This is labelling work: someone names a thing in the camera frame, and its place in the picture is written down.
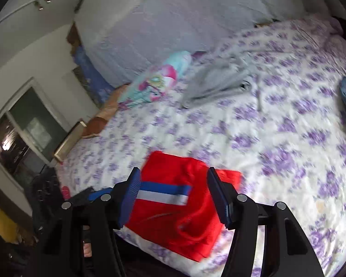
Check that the blue patterned cloth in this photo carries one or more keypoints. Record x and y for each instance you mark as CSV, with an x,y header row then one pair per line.
x,y
96,78

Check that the folded floral blanket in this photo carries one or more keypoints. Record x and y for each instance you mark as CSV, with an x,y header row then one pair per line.
x,y
152,83

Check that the ceiling spotlight fixture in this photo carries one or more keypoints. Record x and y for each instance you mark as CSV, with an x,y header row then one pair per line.
x,y
43,1

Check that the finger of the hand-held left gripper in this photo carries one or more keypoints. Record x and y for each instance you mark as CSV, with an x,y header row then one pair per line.
x,y
101,194

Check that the gold picture frame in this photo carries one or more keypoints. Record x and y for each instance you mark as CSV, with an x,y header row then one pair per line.
x,y
69,141

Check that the yellow cloth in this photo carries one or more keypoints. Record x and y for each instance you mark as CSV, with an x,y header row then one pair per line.
x,y
3,222

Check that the red pants with striped band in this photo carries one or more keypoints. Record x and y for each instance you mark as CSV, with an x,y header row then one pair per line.
x,y
167,216

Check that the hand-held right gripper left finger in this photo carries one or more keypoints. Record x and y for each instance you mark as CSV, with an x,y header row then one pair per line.
x,y
129,199

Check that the brown patterned pillow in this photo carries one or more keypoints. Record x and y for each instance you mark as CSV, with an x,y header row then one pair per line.
x,y
98,121

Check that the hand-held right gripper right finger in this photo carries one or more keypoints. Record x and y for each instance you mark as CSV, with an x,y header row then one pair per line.
x,y
219,199

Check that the black bag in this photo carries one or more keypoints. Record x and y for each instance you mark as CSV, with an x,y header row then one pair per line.
x,y
47,186

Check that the wooden headboard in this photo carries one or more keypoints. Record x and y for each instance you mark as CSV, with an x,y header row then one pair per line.
x,y
73,39

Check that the window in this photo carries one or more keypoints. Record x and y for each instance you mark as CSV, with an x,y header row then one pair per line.
x,y
26,127

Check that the grey folded garment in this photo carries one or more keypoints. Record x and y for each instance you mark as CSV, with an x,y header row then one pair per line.
x,y
213,86

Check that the green patterned picture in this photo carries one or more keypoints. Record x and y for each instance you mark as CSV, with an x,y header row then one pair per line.
x,y
80,82

